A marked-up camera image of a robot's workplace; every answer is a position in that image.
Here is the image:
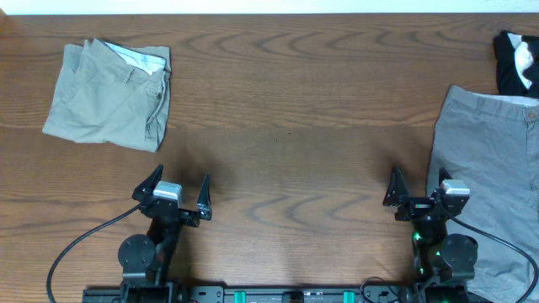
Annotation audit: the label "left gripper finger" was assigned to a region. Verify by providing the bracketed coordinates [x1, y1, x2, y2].
[132, 164, 163, 201]
[197, 173, 212, 221]

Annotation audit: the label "grey shorts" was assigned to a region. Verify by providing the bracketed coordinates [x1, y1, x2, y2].
[426, 86, 538, 302]

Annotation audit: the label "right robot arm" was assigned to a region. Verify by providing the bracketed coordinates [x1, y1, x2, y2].
[382, 167, 478, 302]

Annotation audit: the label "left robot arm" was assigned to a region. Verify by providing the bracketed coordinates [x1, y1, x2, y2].
[118, 165, 212, 303]

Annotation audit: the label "folded khaki shorts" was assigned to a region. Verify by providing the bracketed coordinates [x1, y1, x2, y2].
[42, 39, 172, 152]

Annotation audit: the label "black and white garment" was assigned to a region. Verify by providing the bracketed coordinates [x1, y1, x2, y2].
[493, 30, 538, 98]

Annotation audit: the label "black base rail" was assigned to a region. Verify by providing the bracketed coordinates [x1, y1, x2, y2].
[82, 282, 494, 303]

